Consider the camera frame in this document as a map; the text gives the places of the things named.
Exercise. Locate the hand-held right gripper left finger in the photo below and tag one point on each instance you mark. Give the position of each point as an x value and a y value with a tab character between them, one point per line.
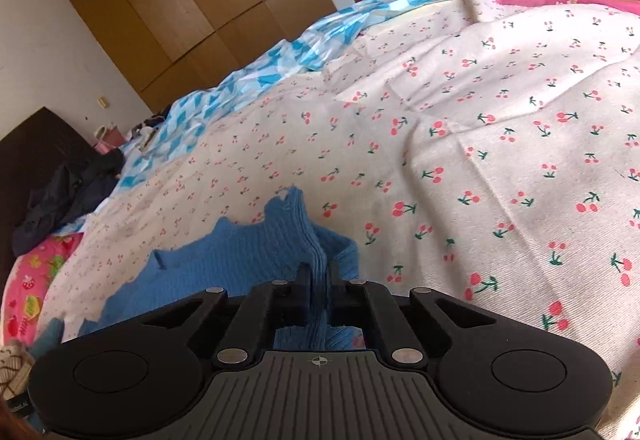
302	292

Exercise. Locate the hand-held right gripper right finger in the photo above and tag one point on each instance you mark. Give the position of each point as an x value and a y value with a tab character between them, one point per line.
336	292

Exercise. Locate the blue striped knit sweater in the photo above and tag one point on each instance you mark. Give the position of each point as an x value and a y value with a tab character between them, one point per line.
240	255

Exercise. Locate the cherry print blanket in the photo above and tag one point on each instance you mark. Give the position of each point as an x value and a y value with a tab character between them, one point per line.
475	130

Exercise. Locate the blue white checkered sheet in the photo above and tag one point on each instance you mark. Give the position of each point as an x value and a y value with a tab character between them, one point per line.
250	85

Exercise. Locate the pink bag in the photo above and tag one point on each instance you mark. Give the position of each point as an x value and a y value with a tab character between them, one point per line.
109	140

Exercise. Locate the dark clothing pile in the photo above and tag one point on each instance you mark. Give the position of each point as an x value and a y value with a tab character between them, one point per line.
70	200

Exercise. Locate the teal knit garment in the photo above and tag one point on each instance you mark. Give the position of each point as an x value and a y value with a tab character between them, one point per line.
47	337

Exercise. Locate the beige striped garment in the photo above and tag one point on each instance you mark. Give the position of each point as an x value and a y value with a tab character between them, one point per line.
12	370

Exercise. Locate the dark bed headboard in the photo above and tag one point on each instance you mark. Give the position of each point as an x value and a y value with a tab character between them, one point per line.
35	145

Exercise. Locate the wall socket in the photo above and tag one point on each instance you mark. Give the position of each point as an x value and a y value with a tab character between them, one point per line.
102	102

